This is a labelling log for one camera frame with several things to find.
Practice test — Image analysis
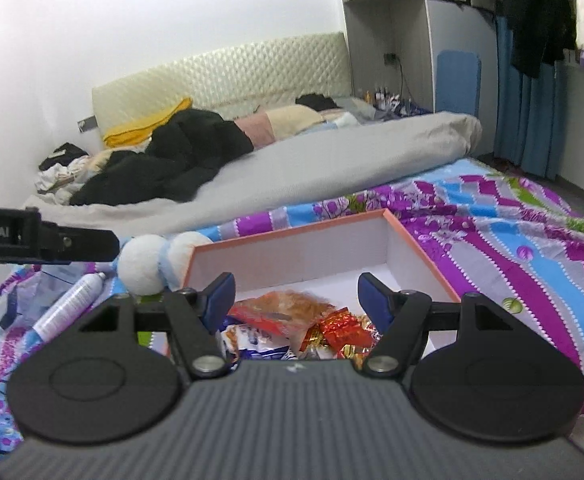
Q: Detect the white wardrobe cabinet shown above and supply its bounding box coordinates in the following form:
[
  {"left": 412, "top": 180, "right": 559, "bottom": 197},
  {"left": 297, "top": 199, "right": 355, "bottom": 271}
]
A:
[{"left": 336, "top": 0, "right": 498, "bottom": 162}]

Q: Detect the red orange snack packet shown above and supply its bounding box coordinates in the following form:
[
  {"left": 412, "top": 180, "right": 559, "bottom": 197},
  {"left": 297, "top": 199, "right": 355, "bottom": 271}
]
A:
[{"left": 229, "top": 290, "right": 339, "bottom": 352}]

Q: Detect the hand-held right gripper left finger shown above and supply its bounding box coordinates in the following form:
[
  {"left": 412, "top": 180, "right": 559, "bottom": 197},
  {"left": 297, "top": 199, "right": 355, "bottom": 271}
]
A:
[{"left": 77, "top": 272, "right": 237, "bottom": 378}]

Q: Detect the blue and white snack packet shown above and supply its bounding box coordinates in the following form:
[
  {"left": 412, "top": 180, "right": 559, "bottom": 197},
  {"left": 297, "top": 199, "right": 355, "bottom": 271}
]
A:
[{"left": 221, "top": 324, "right": 295, "bottom": 362}]

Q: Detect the clear plastic bag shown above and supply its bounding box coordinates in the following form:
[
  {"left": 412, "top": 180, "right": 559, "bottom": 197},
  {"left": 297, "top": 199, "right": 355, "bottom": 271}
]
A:
[{"left": 1, "top": 266, "right": 70, "bottom": 330}]

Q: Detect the white and blue plush toy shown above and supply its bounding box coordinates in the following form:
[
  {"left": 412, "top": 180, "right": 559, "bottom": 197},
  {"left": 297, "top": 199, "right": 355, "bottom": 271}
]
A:
[{"left": 116, "top": 232, "right": 213, "bottom": 297}]

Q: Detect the row of small bottles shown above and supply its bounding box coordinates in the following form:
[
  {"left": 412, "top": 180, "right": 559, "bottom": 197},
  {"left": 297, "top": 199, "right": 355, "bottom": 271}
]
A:
[{"left": 366, "top": 87, "right": 423, "bottom": 112}]

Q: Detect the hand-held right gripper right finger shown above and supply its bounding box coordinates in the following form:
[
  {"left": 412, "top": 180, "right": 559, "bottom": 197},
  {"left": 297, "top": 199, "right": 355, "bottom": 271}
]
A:
[{"left": 358, "top": 272, "right": 515, "bottom": 376}]

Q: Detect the crumpled clothes heap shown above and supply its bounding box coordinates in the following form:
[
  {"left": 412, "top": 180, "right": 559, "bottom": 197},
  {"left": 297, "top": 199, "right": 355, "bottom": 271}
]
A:
[{"left": 36, "top": 142, "right": 91, "bottom": 194}]

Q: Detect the blue curtain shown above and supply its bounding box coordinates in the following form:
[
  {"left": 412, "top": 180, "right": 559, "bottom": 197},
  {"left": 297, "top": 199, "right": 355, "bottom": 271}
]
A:
[{"left": 493, "top": 14, "right": 568, "bottom": 182}]

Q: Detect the grey blanket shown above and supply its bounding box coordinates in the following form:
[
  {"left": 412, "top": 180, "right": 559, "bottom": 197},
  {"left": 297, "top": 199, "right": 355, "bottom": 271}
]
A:
[{"left": 22, "top": 112, "right": 483, "bottom": 240}]

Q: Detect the red foil snack packet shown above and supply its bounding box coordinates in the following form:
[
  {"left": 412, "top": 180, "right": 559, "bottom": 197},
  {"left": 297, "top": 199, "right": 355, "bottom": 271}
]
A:
[{"left": 317, "top": 309, "right": 374, "bottom": 350}]

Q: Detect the dark fluffy item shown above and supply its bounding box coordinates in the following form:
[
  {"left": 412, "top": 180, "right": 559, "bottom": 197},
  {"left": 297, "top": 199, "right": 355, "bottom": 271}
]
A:
[{"left": 295, "top": 92, "right": 339, "bottom": 112}]

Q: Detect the yellow cloth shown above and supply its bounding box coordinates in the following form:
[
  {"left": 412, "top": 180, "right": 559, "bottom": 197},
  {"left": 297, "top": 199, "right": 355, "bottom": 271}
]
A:
[{"left": 102, "top": 97, "right": 193, "bottom": 149}]

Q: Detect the pink cardboard box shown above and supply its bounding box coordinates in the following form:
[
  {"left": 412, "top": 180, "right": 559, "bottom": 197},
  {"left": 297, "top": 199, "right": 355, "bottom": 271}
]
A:
[{"left": 169, "top": 208, "right": 462, "bottom": 362}]

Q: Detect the cream quilted headboard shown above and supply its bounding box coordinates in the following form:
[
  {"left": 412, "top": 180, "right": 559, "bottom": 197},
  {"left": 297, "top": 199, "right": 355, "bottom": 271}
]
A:
[{"left": 91, "top": 31, "right": 351, "bottom": 144}]

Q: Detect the black clothing pile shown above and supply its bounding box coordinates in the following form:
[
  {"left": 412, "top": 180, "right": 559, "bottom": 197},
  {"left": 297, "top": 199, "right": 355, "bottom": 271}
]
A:
[{"left": 69, "top": 108, "right": 256, "bottom": 207}]

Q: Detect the white cylindrical bottle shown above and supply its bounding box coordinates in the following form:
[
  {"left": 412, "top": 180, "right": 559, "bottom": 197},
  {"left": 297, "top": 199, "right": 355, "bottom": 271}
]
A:
[{"left": 31, "top": 272, "right": 109, "bottom": 342}]

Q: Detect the blue foam pad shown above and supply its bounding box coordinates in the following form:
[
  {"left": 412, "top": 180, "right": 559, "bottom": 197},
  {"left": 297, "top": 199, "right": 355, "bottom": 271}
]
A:
[{"left": 436, "top": 49, "right": 483, "bottom": 117}]

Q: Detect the pink and cream pillow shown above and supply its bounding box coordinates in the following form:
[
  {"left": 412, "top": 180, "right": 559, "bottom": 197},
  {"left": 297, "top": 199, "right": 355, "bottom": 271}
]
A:
[{"left": 233, "top": 104, "right": 323, "bottom": 149}]

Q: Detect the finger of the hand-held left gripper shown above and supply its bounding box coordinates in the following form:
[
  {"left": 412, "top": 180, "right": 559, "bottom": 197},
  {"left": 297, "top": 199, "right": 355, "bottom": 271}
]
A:
[{"left": 41, "top": 220, "right": 122, "bottom": 265}]

